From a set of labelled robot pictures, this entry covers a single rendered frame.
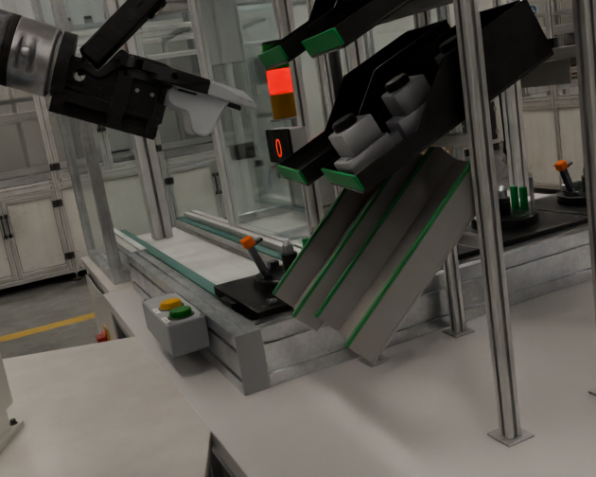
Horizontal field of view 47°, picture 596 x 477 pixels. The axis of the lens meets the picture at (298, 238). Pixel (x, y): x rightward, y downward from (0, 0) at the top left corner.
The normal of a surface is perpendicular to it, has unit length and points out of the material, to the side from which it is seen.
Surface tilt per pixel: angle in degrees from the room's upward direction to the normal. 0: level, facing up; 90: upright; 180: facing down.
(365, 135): 87
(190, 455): 0
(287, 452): 0
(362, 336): 90
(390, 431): 0
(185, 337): 90
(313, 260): 90
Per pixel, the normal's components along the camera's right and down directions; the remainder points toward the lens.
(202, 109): -0.04, 0.08
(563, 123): -0.91, 0.22
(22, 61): 0.26, 0.16
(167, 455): -0.16, -0.97
